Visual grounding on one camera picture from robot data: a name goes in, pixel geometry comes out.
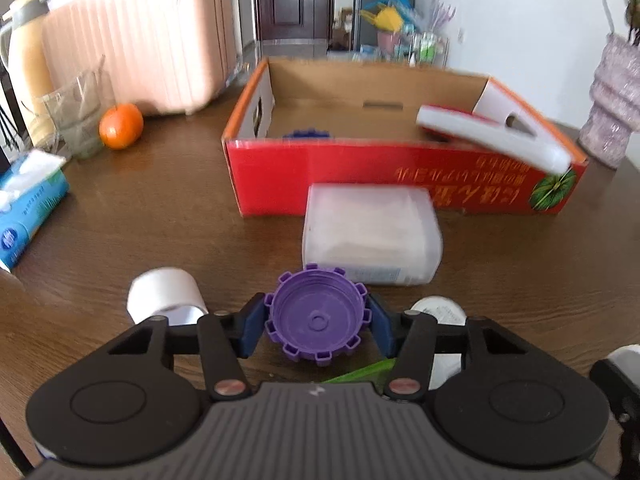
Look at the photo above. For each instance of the white round jar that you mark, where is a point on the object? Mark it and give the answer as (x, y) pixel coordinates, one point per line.
(440, 310)

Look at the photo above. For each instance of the stacked cardboard boxes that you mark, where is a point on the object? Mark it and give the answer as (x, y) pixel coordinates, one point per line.
(343, 30)

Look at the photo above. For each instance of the blue tissue pack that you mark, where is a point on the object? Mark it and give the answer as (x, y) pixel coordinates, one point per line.
(30, 210)

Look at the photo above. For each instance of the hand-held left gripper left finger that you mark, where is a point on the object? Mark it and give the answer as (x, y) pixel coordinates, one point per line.
(252, 322)

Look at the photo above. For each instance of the white tape roll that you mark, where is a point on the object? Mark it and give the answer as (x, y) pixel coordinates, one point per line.
(160, 290)

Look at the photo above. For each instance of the pink ribbed suitcase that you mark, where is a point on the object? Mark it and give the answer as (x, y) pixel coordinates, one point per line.
(150, 35)

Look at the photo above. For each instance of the pink bucket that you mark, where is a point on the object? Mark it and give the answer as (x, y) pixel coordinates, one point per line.
(387, 42)

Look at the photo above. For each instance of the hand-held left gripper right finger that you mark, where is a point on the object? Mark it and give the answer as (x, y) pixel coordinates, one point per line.
(382, 325)

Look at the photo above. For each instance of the dark brown entrance door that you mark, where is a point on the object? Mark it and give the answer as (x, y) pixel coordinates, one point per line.
(290, 0)

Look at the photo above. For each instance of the blue ridged plastic cap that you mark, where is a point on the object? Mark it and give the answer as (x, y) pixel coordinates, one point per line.
(305, 134)

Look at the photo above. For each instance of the yellow thermos jug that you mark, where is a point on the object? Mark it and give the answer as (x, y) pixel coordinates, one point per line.
(30, 60)

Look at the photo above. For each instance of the purple ridged plastic cap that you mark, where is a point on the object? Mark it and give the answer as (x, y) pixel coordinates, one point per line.
(317, 315)

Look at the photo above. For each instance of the red cardboard box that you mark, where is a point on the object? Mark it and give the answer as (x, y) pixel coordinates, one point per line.
(350, 175)

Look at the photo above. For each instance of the clear plastic storage box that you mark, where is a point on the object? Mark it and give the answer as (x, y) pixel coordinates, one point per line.
(370, 235)

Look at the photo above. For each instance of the red white lint brush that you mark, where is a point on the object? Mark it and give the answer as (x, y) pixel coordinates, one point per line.
(500, 135)

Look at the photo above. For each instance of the orange fruit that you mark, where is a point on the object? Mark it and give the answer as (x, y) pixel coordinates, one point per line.
(121, 126)

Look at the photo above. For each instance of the purple textured vase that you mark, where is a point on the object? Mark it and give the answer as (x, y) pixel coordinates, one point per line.
(615, 110)

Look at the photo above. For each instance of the small green bottle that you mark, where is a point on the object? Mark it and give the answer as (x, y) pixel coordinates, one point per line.
(365, 371)

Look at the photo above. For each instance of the white plastic object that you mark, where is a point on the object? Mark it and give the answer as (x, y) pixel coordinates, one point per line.
(625, 354)

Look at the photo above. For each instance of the purple dried grass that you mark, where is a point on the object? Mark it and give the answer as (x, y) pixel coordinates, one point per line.
(440, 10)

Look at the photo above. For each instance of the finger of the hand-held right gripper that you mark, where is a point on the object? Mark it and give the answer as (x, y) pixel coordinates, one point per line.
(627, 395)

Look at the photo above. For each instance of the blue yellow plastic tools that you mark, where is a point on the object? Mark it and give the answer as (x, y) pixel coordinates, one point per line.
(387, 15)

